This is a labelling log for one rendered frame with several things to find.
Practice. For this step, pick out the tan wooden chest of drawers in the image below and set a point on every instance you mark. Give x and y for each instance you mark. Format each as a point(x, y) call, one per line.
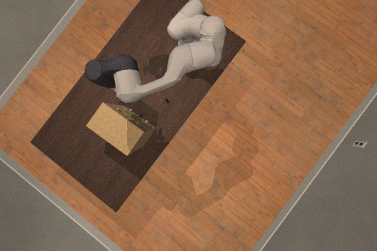
point(117, 130)

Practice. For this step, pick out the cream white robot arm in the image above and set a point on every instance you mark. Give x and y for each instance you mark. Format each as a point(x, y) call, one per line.
point(121, 73)

